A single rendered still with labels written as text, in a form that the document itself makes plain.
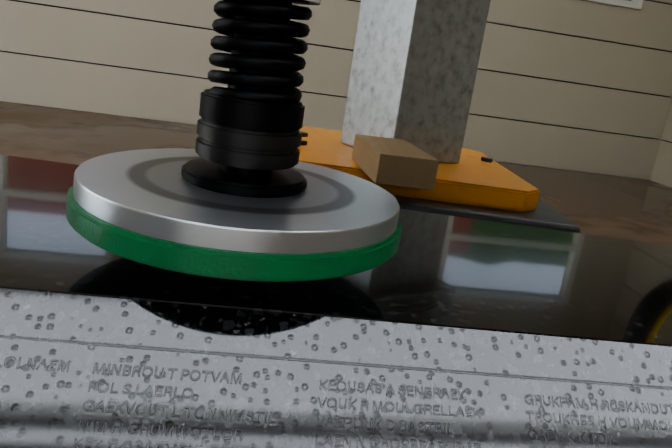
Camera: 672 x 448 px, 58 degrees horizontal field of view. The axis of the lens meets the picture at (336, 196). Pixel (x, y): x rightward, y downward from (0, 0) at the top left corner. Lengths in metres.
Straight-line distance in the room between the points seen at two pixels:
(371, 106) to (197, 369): 0.97
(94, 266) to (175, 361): 0.09
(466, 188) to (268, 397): 0.82
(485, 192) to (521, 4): 6.08
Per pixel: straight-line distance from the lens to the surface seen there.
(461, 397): 0.37
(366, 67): 1.29
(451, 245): 0.55
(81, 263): 0.42
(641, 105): 7.94
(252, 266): 0.32
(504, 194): 1.14
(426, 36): 1.21
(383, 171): 0.97
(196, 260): 0.32
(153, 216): 0.33
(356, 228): 0.34
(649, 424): 0.43
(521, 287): 0.48
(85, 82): 6.77
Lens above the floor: 0.98
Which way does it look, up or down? 13 degrees down
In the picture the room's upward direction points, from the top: 8 degrees clockwise
